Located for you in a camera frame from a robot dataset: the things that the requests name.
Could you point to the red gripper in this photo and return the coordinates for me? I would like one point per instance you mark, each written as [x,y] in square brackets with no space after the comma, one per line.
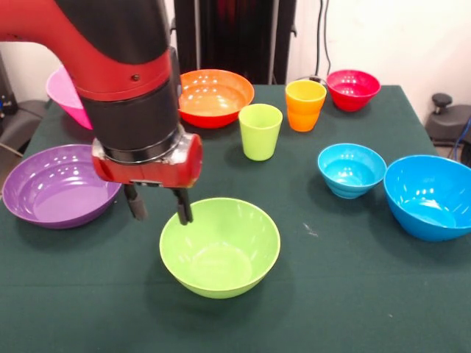
[154,173]

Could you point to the green bowl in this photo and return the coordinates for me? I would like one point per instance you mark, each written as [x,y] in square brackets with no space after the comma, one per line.
[221,257]

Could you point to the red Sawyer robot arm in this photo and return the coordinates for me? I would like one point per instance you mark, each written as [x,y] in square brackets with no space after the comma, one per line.
[121,73]

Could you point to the purple bowl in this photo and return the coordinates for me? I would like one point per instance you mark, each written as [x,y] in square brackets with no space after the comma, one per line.
[55,191]

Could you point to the green cup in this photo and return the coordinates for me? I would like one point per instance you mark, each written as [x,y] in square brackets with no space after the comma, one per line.
[259,136]

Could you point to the orange bowl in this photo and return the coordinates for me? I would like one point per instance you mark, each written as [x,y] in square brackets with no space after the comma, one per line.
[217,97]

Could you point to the large pink bowl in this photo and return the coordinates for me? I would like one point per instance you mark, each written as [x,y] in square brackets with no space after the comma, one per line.
[66,95]

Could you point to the dark grey stand base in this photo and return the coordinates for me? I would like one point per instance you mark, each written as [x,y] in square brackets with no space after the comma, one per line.
[22,121]
[452,121]

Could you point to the orange cup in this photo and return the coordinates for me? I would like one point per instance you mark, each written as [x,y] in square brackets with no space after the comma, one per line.
[303,117]

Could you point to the small blue bowl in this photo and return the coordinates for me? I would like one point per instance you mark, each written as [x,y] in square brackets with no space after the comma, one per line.
[349,173]

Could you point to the dark green tablecloth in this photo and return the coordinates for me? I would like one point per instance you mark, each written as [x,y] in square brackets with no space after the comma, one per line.
[331,294]

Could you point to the black device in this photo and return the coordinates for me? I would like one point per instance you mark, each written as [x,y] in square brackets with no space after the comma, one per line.
[5,92]

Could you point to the small red bowl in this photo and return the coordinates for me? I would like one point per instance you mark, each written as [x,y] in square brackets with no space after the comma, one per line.
[351,92]

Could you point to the large blue bowl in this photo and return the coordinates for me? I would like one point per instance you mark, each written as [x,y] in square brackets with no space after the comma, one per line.
[423,191]

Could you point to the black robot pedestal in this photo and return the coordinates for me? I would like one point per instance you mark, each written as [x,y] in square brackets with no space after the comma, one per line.
[235,36]

